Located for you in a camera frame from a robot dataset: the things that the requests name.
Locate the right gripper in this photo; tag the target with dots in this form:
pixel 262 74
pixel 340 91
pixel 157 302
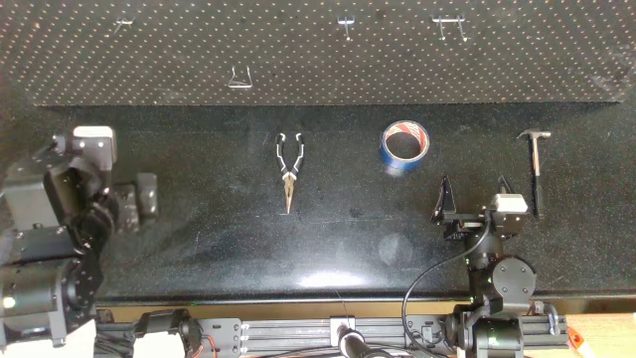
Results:
pixel 464 226

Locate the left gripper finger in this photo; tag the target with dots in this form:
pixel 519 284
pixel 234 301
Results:
pixel 147 195
pixel 127 209

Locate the hammer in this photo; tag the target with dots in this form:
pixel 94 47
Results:
pixel 535 154

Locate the roll of blue tape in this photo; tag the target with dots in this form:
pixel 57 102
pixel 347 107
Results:
pixel 392 161

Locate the black and white pliers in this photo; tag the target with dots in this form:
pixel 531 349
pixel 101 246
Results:
pixel 289 186

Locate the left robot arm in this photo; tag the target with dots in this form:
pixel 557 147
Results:
pixel 30 288

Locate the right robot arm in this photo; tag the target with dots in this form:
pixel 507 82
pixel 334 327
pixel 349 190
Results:
pixel 512 278

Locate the black pegboard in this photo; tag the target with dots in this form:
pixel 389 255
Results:
pixel 298 59

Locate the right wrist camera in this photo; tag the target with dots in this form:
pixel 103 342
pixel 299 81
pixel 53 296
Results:
pixel 509 203

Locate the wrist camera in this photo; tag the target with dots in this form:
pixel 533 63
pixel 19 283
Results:
pixel 93 133
pixel 509 203

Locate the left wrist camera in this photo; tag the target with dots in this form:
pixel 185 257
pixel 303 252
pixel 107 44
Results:
pixel 93 133

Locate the mounting rail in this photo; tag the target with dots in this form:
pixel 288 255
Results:
pixel 288 330

